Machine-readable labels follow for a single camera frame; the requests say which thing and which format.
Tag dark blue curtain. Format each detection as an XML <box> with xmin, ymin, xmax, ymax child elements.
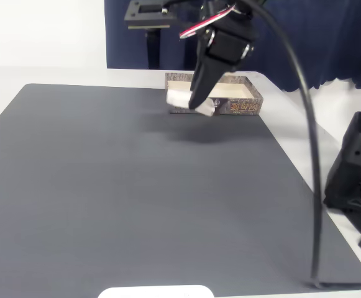
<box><xmin>104</xmin><ymin>0</ymin><xmax>361</xmax><ymax>94</ymax></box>

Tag white rounded device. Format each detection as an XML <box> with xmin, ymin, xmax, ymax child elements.
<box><xmin>97</xmin><ymin>284</ymin><xmax>216</xmax><ymax>298</ymax></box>

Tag red white servo wires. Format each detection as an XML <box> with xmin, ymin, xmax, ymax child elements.
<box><xmin>179</xmin><ymin>4</ymin><xmax>361</xmax><ymax>224</ymax></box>

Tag grey desk mat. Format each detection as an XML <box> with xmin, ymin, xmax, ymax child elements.
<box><xmin>0</xmin><ymin>83</ymin><xmax>361</xmax><ymax>298</ymax></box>

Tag black camera cable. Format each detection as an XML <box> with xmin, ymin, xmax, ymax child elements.
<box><xmin>245</xmin><ymin>0</ymin><xmax>361</xmax><ymax>290</ymax></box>

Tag bark-patterned cardboard box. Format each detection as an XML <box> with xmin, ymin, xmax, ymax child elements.
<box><xmin>165</xmin><ymin>72</ymin><xmax>264</xmax><ymax>116</ymax></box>

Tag white object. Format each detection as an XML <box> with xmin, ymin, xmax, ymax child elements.
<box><xmin>166</xmin><ymin>88</ymin><xmax>216</xmax><ymax>117</ymax></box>

